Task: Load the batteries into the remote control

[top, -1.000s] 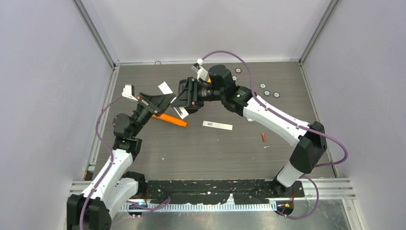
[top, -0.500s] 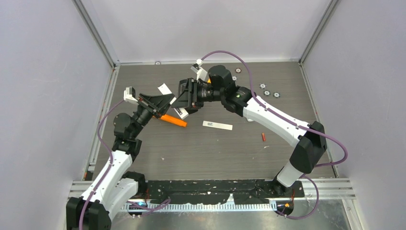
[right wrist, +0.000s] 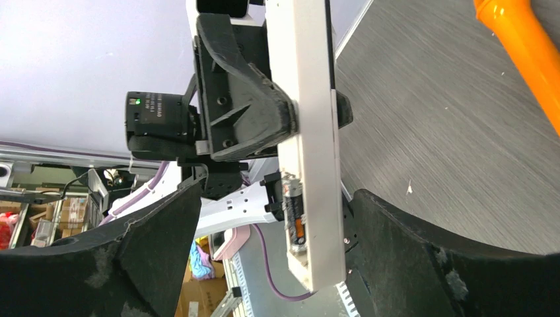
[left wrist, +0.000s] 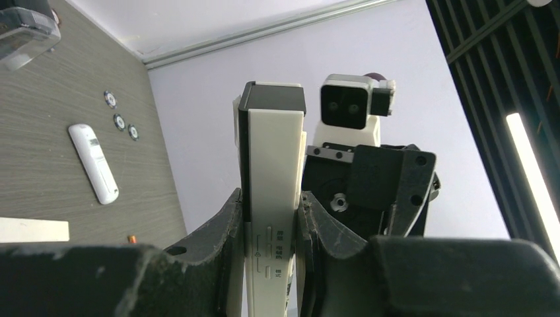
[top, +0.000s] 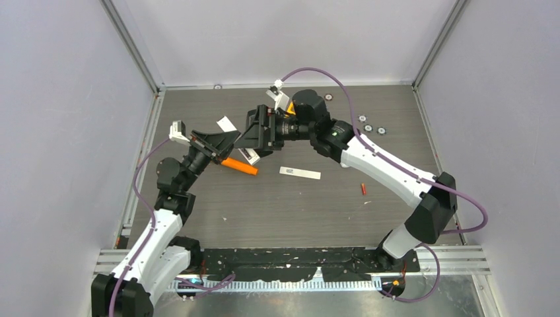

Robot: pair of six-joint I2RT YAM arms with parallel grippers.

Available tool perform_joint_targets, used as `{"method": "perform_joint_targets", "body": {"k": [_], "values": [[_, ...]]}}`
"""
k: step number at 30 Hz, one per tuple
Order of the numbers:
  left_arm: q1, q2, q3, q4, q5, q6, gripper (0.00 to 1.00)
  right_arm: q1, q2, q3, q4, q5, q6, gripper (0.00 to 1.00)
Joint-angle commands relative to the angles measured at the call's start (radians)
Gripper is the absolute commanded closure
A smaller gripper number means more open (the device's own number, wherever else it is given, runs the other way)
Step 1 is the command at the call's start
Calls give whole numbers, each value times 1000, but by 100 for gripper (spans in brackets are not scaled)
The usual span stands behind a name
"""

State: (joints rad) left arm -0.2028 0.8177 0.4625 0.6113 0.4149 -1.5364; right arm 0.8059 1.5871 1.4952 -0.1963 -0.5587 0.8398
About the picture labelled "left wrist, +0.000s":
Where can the white box sleeve cover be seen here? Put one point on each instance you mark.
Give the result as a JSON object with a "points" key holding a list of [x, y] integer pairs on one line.
{"points": [[17, 230]]}

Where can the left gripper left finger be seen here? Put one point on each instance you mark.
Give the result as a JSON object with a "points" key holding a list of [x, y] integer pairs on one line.
{"points": [[199, 275]]}

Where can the poker chip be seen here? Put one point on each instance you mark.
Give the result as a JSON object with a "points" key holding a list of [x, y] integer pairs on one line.
{"points": [[133, 132], [119, 122], [110, 99]]}

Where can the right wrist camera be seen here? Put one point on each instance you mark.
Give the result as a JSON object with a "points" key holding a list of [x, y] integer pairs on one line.
{"points": [[351, 107]]}

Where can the white remote control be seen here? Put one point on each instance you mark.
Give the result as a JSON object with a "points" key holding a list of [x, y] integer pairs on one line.
{"points": [[94, 162]]}

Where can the black metronome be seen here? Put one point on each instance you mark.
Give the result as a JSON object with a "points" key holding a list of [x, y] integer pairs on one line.
{"points": [[28, 29]]}

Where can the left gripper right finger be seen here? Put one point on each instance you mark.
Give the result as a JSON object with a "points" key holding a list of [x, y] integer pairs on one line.
{"points": [[341, 274]]}

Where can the long white box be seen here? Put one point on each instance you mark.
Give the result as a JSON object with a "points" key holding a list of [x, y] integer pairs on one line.
{"points": [[270, 138]]}

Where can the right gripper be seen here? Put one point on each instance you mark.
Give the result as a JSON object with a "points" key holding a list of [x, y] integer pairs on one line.
{"points": [[382, 190]]}

